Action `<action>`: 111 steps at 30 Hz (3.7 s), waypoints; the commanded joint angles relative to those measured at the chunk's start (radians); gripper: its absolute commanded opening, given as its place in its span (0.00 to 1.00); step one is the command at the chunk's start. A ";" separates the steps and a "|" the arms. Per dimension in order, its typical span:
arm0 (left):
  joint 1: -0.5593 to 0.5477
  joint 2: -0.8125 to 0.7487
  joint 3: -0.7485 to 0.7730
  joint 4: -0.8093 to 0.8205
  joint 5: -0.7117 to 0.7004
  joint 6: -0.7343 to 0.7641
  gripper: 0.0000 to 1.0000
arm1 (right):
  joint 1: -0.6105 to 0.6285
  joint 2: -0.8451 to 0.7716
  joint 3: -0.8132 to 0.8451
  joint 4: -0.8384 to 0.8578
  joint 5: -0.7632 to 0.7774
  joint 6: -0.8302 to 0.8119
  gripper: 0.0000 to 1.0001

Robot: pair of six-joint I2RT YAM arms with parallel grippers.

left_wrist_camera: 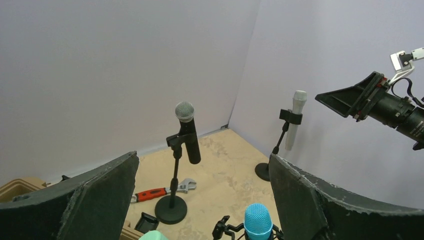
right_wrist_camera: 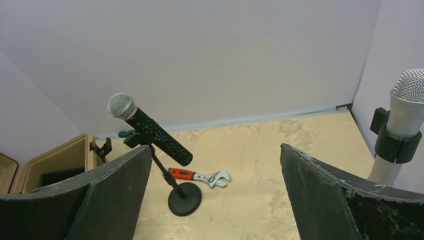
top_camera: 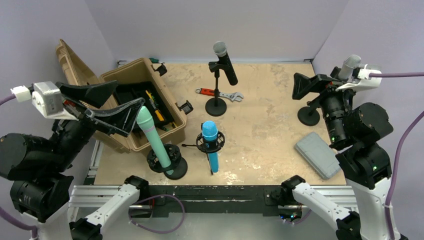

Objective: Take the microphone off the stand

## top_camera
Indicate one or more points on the green-handled tool behind toolbox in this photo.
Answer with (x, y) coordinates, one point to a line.
(155, 61)

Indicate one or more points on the black aluminium mounting rail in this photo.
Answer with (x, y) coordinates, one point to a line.
(211, 199)

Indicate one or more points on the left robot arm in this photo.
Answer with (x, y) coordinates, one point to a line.
(36, 165)

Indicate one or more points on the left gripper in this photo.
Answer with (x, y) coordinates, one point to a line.
(120, 118)

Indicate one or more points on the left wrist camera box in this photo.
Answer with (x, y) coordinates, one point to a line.
(47, 99)

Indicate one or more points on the red-handled adjustable wrench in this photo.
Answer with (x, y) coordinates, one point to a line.
(236, 96)

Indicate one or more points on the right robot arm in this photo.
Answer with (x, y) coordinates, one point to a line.
(354, 132)

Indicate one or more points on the black round-base mic stand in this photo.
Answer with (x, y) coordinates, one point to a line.
(215, 106)

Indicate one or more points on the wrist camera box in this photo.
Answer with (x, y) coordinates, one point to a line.
(361, 80)
(47, 99)

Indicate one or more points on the mint green microphone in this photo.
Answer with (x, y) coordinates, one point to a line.
(145, 121)

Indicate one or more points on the black stand right side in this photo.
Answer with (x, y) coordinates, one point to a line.
(308, 115)

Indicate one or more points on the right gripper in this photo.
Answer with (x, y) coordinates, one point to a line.
(325, 84)

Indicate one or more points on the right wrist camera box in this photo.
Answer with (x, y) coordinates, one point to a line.
(361, 80)

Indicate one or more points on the silver grey microphone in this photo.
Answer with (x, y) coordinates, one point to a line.
(348, 66)

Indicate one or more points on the yellow screwdriver in toolbox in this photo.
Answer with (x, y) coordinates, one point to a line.
(154, 105)

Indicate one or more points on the blue microphone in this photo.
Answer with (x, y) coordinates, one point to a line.
(210, 132)

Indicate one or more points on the black handheld microphone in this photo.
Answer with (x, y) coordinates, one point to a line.
(221, 50)

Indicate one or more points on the black round shock-mount stand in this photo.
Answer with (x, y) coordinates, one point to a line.
(168, 161)

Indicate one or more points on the black tripod shock-mount stand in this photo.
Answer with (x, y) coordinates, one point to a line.
(199, 144)

